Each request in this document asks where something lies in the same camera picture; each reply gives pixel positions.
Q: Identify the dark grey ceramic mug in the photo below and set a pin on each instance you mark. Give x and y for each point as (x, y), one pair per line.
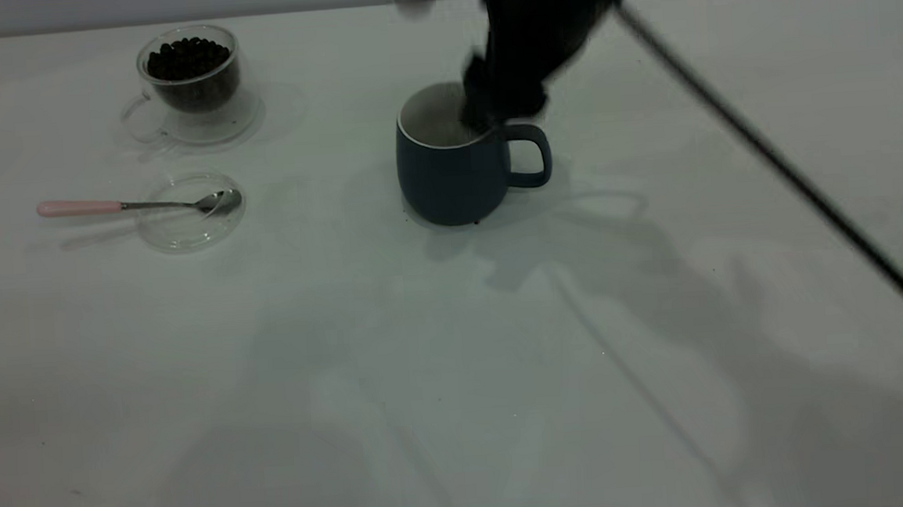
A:
(447, 183)

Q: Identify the clear round glass lid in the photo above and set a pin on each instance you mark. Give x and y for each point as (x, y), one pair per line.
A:
(184, 232)

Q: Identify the clear glass saucer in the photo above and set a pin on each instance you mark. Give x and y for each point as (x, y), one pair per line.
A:
(244, 123)

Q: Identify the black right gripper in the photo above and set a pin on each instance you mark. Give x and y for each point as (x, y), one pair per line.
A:
(539, 13)

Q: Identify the heap of dark coffee beans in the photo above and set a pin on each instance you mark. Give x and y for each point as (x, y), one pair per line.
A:
(189, 62)

